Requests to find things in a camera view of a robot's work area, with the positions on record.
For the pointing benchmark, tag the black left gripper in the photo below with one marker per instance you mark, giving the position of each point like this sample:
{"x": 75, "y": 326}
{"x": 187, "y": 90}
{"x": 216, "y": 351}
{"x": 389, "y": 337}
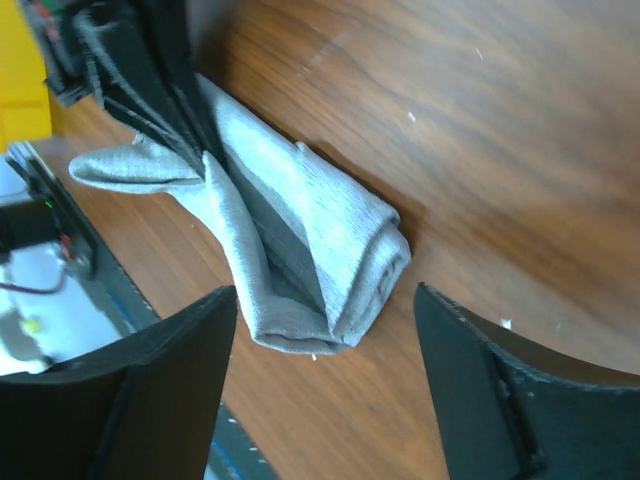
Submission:
{"x": 134, "y": 58}

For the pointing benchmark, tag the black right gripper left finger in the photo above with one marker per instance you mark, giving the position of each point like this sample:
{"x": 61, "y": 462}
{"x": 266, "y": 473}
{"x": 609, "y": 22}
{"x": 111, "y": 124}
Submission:
{"x": 143, "y": 407}

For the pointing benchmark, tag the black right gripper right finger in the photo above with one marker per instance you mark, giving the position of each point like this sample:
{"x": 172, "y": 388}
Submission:
{"x": 510, "y": 408}

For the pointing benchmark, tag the grey cloth napkin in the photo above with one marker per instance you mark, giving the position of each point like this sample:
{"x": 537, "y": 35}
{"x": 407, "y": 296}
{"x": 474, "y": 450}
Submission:
{"x": 313, "y": 254}

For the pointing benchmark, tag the yellow plastic tray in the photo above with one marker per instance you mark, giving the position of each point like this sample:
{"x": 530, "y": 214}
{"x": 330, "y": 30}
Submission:
{"x": 25, "y": 108}

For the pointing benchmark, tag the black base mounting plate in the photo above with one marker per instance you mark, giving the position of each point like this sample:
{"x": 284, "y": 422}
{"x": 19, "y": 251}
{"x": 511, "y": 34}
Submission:
{"x": 51, "y": 218}

